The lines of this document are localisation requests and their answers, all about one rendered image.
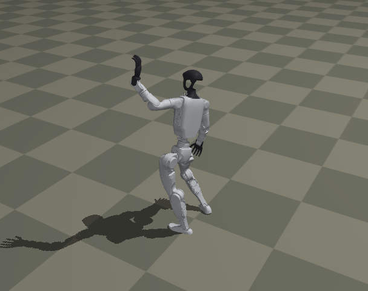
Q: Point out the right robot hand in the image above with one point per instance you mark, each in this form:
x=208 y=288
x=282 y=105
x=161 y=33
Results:
x=197 y=148

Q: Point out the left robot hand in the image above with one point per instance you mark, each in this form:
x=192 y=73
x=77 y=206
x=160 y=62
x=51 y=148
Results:
x=136 y=77

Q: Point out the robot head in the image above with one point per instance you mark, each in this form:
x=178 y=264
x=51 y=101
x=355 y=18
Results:
x=193 y=76

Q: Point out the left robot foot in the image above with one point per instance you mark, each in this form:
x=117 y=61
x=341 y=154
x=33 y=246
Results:
x=177 y=228

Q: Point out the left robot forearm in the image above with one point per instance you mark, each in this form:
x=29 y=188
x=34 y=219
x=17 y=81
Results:
x=143 y=92

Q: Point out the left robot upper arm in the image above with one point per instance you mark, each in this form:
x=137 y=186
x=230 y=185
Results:
x=172 y=103

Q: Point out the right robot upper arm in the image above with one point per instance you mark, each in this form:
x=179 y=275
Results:
x=205 y=116

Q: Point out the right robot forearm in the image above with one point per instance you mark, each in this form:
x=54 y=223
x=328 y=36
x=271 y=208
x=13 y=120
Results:
x=201 y=136

